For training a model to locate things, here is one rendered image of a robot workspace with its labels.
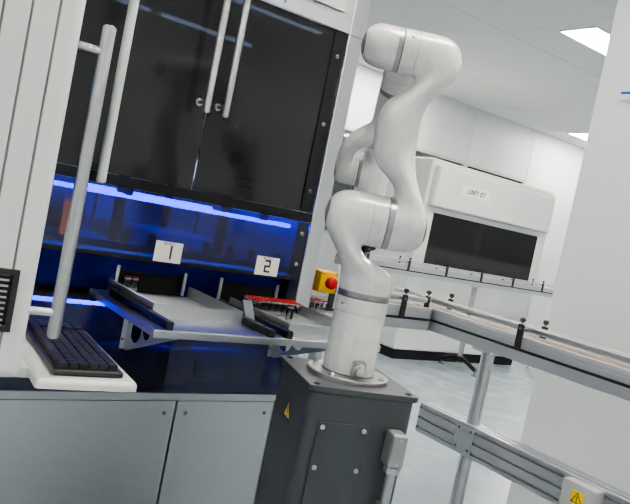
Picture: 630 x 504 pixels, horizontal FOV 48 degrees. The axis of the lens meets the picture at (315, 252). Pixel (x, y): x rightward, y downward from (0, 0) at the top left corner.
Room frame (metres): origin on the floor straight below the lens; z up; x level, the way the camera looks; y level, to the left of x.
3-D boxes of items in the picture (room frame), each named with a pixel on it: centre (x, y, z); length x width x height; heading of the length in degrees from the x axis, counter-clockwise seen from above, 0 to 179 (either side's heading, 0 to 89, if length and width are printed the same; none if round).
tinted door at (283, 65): (2.21, 0.21, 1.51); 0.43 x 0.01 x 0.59; 126
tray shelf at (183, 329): (2.02, 0.18, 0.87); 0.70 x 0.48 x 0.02; 126
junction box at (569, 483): (2.22, -0.98, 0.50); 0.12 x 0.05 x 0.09; 36
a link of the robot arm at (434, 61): (1.64, -0.16, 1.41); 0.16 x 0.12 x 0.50; 91
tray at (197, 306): (1.97, 0.36, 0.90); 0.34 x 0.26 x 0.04; 36
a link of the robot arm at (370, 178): (2.01, -0.12, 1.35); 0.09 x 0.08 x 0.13; 91
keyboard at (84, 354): (1.57, 0.50, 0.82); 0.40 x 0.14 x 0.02; 32
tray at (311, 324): (2.08, 0.02, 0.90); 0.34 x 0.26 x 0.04; 36
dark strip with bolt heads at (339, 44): (2.31, 0.05, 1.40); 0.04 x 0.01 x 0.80; 126
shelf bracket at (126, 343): (1.86, 0.38, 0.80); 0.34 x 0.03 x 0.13; 36
